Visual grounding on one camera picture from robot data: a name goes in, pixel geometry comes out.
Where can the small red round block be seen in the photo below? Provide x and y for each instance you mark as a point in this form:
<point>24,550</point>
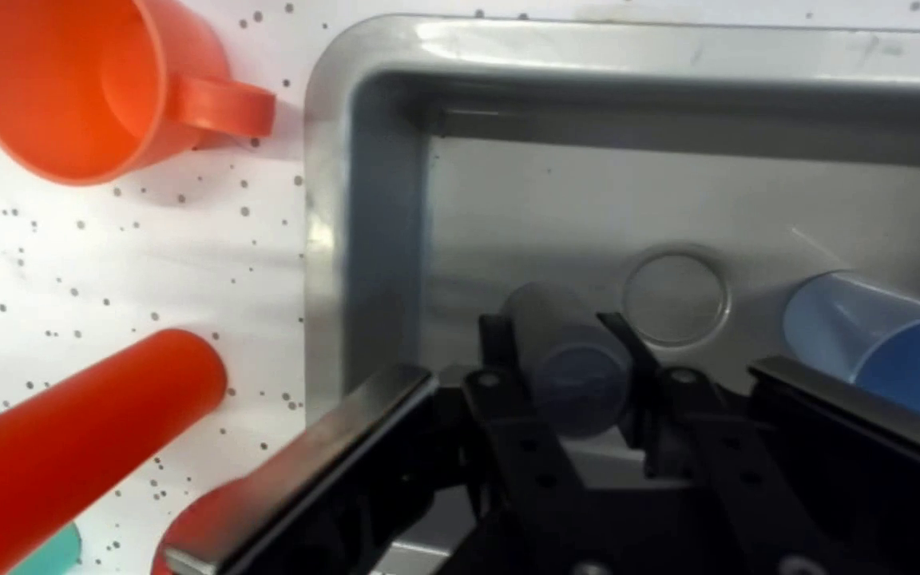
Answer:
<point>205,522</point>

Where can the white toy kitchen stove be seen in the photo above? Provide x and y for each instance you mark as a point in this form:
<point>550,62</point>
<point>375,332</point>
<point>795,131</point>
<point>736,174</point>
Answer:
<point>110,257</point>

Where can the blue toy cup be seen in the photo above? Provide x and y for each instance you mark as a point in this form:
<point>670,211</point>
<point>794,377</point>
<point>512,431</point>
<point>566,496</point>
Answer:
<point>887,353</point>

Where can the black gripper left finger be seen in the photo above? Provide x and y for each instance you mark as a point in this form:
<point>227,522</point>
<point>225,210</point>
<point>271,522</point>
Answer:
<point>301,479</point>

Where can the gray toy sink basin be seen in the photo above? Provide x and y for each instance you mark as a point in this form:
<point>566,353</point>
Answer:
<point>544,180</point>

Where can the gray cylinder block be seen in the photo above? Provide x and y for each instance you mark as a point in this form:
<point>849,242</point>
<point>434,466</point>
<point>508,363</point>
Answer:
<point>574,363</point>

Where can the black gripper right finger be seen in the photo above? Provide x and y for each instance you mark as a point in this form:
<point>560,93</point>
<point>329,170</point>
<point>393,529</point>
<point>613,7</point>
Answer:
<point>863,469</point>

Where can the red cylinder block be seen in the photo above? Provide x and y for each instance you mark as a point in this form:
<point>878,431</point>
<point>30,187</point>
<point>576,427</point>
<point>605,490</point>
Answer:
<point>65,437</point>

